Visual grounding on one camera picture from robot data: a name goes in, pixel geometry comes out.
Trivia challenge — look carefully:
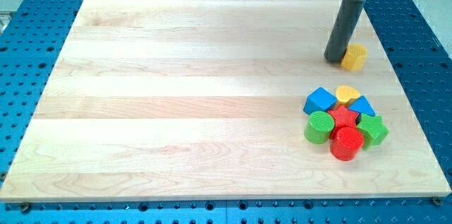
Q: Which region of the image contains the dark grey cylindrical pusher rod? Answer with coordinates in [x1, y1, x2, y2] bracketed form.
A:
[324, 0, 366, 64]

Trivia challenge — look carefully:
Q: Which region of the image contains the yellow hexagon block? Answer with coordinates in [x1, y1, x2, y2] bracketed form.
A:
[340, 43, 368, 71]

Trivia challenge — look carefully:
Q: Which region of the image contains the light wooden board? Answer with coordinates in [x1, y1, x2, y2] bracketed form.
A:
[1, 0, 451, 203]

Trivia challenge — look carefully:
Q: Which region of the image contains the left board stopper bolt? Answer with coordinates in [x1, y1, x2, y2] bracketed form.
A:
[18, 202, 32, 214]

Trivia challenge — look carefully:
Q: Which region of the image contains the board stopper bolt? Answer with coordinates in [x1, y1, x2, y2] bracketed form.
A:
[431, 196, 444, 206]
[18, 202, 32, 214]

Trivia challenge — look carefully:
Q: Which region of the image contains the right board stopper bolt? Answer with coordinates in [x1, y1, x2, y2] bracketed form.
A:
[431, 196, 444, 206]

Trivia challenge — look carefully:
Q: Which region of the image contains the blue cube block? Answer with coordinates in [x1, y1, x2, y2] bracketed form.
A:
[303, 87, 338, 115]

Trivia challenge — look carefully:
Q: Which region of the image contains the green cylinder block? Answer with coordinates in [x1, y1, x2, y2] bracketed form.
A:
[304, 111, 335, 144]

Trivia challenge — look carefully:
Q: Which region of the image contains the yellow heart block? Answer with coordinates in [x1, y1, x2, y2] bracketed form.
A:
[335, 85, 361, 107]

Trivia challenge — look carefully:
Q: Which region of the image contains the red star block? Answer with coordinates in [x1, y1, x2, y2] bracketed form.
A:
[328, 105, 359, 139]

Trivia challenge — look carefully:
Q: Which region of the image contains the red cylinder block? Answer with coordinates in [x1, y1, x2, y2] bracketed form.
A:
[330, 126, 364, 161]

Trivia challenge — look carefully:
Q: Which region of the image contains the blue triangle block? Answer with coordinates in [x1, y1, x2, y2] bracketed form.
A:
[349, 95, 376, 117]

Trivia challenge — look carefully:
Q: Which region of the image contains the green star block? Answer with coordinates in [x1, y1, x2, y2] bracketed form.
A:
[357, 113, 389, 151]

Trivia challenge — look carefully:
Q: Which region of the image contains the blue perforated metal table plate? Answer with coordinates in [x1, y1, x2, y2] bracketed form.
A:
[1, 0, 451, 223]

